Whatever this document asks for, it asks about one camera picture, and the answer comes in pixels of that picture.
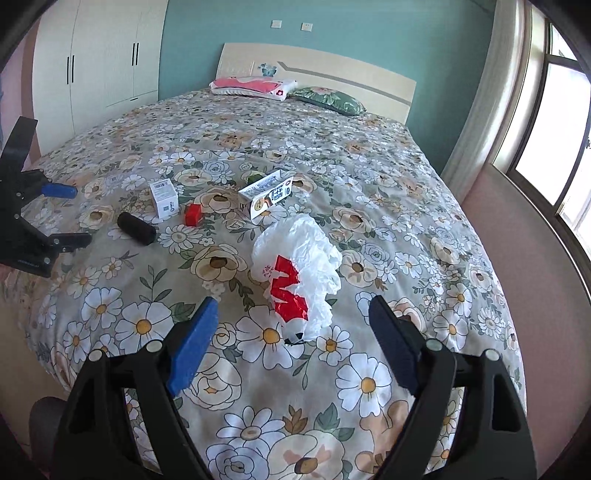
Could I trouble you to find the small red block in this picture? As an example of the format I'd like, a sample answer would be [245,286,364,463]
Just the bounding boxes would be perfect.
[184,203,202,227]

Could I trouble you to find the small white box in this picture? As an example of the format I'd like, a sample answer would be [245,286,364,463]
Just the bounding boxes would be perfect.
[149,179,179,219]

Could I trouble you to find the white curtain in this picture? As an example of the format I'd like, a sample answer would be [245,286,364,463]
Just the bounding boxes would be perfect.
[442,1,527,202]

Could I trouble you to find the black cylinder roll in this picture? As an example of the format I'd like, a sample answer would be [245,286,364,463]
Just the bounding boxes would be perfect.
[117,212,157,246]

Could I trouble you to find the dark framed window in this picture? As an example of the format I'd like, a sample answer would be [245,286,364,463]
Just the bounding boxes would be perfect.
[491,13,591,259]

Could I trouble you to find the cream white wardrobe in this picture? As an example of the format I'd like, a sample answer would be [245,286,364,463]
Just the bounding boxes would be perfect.
[32,0,168,155]

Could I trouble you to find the green cube block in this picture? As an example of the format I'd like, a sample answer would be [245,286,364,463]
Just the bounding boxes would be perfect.
[246,172,266,185]

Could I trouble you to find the dark grey trousers leg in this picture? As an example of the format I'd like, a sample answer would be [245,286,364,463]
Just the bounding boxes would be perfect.
[29,396,66,472]

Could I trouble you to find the beige wooden headboard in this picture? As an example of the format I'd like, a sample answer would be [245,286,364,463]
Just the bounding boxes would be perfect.
[216,43,416,124]

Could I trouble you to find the long white blue carton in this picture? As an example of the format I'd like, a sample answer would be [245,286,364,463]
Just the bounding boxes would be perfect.
[238,170,294,220]

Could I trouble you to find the floral bed quilt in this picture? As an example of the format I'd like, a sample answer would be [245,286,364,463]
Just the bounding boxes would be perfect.
[1,90,526,479]

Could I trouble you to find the pink white pillow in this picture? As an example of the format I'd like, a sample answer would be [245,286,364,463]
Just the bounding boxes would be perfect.
[209,76,297,101]

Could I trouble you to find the green floral pillow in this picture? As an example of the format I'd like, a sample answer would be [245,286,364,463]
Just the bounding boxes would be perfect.
[288,87,367,116]

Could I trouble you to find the white red plastic bag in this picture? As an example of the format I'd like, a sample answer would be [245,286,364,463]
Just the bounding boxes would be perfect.
[250,214,342,345]

